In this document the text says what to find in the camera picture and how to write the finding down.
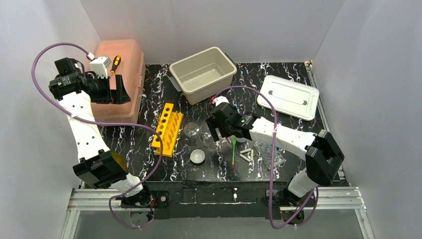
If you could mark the small glass beaker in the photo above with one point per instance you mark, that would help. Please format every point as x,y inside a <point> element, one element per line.
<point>206,133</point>

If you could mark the round glass flask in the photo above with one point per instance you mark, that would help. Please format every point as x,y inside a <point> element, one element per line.
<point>192,131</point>

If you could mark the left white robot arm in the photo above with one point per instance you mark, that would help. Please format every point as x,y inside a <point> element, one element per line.
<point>75,90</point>

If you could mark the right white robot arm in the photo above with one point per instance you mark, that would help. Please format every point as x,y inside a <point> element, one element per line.
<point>320,151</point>

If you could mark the pink plastic storage box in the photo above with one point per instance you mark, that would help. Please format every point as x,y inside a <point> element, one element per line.
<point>132,68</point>

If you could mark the yellow test tube rack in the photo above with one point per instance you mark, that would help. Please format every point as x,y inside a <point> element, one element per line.
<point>168,129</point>

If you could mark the aluminium frame rail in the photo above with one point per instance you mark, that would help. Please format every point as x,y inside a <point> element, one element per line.
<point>213,190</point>

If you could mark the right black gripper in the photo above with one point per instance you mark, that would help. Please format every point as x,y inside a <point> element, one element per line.
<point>217,125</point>

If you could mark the right yellow black screwdriver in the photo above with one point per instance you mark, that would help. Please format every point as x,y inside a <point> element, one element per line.
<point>115,64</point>

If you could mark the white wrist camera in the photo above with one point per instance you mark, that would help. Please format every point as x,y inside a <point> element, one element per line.
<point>100,66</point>
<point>219,100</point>

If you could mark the white ceramic evaporating dish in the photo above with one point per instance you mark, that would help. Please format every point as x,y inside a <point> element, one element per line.
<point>197,156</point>

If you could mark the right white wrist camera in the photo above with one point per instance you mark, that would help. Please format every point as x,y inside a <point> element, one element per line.
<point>219,100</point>

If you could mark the clear well plate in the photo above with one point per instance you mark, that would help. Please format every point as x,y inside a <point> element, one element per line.
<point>264,151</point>

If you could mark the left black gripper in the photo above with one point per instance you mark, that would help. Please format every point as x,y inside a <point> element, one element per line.
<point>112,90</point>

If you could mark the white bin lid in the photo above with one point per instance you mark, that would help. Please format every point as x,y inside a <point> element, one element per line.
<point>289,97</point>

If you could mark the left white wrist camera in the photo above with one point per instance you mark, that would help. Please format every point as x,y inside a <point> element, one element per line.
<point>100,66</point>

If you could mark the beige plastic bin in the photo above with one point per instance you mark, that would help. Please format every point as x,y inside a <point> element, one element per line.
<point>203,74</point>

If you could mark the white clay triangle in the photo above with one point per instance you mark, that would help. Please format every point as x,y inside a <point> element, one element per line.
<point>247,155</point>

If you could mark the red capped wash bottle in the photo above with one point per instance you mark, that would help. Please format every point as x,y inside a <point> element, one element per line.
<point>241,139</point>

